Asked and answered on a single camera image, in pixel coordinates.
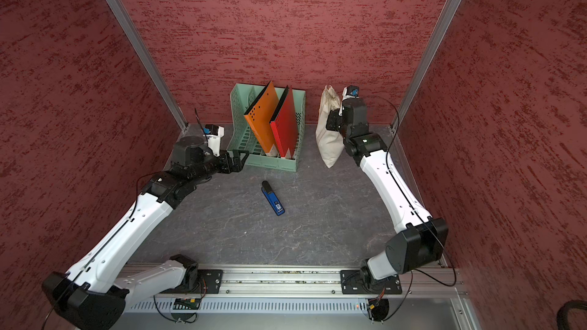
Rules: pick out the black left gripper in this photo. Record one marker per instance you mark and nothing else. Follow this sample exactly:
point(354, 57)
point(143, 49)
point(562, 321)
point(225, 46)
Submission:
point(237, 166)

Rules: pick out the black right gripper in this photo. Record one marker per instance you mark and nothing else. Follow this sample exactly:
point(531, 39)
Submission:
point(334, 115)

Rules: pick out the beige cloth drawstring soil bag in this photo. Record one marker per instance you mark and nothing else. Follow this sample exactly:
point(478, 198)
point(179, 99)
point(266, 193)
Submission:
point(330, 143)

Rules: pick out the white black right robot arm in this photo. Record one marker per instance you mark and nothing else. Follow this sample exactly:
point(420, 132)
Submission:
point(419, 238)

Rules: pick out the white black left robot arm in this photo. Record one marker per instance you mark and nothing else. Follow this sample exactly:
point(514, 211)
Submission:
point(90, 295)

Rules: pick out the green plastic file organizer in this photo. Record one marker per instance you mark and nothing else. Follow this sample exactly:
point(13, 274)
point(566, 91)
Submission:
point(243, 138)

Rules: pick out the blue black stapler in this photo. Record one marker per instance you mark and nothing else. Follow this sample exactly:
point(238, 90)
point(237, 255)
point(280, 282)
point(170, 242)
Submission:
point(272, 198)

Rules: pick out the red perforated folder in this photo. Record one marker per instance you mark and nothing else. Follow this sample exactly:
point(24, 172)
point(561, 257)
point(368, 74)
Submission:
point(284, 125)

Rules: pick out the orange perforated folder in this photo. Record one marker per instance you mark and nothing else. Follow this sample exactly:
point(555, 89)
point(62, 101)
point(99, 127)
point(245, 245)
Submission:
point(258, 116)

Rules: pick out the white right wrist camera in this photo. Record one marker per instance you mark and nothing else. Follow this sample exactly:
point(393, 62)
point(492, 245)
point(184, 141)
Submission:
point(350, 92)

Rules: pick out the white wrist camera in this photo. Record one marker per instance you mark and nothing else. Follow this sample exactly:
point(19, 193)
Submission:
point(214, 135)
point(350, 92)

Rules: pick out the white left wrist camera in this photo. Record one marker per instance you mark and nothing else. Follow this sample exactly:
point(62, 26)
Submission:
point(214, 135)

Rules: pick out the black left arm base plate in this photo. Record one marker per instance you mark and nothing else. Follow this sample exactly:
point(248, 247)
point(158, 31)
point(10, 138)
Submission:
point(208, 281)

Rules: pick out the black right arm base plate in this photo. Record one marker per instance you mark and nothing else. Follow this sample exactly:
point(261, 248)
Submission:
point(353, 283)

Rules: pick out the aluminium left corner post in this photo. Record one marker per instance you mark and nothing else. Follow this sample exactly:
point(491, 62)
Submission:
point(123, 18)

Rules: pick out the aluminium corner post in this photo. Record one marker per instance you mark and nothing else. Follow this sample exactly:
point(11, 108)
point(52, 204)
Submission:
point(441, 27)
point(123, 18)

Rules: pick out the aluminium right corner post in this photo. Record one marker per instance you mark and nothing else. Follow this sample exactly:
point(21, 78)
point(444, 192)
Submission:
point(441, 27)

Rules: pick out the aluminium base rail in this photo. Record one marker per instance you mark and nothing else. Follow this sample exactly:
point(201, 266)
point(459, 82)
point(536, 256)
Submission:
point(303, 290)

